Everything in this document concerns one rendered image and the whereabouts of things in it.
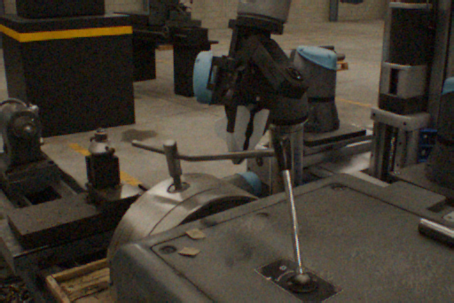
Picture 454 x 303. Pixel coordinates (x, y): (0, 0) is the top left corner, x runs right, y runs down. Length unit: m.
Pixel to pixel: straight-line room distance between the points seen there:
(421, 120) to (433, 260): 0.74
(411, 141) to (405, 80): 0.16
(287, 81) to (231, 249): 0.22
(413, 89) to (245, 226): 0.77
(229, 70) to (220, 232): 0.23
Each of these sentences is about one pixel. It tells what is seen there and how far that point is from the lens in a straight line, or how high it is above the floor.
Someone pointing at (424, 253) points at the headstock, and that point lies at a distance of 0.65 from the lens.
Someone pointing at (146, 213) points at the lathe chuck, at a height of 1.21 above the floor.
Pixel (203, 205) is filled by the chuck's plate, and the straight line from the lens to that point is 0.79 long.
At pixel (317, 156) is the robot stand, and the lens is 1.45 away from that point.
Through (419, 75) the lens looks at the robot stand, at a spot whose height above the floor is 1.35.
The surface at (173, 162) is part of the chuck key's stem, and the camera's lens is 0.82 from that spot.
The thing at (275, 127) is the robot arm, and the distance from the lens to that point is 1.04.
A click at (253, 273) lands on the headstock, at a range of 0.57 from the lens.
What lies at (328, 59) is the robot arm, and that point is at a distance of 1.41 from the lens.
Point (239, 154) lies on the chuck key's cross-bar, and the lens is 0.70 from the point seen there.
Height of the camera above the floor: 1.57
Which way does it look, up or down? 19 degrees down
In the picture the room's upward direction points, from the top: straight up
